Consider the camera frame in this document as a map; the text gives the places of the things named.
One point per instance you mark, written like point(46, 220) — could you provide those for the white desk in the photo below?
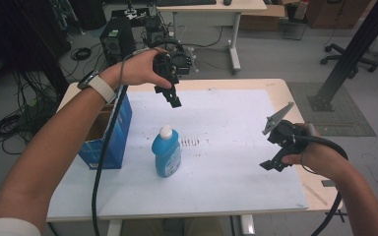
point(210, 8)

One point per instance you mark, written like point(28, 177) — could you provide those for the black keyboard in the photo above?
point(187, 2)

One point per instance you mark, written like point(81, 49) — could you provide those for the black office chair base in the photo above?
point(344, 57)

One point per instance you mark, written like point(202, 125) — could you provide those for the black metal column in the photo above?
point(351, 52)

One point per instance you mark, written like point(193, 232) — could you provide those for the person's left hand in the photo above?
point(138, 70)

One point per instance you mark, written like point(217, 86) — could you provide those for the blue cardboard box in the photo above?
point(119, 137)

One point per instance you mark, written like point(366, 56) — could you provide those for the brown cardboard box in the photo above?
point(262, 18)

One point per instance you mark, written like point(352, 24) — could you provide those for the person's right leg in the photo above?
point(205, 226)

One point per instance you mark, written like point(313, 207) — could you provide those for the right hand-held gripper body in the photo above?
point(287, 136)

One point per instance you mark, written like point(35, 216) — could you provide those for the person's right hand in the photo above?
point(325, 160)

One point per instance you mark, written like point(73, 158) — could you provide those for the blue bottle with white cap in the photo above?
point(166, 154)

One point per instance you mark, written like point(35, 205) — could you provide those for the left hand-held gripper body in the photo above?
point(164, 67)

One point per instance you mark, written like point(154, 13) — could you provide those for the large brown cabinet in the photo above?
point(338, 13)

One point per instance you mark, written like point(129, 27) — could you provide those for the white sleeve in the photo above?
point(10, 227)

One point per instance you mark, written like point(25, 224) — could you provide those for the black computer tower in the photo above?
point(116, 39)

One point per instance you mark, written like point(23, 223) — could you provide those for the white table leg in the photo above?
point(247, 225)
point(114, 227)

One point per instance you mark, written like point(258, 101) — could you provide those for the wristwatch with white band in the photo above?
point(101, 87)

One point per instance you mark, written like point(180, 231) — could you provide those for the black computer mouse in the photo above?
point(227, 2)

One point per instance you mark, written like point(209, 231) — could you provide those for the grey floor mat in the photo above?
point(344, 111)

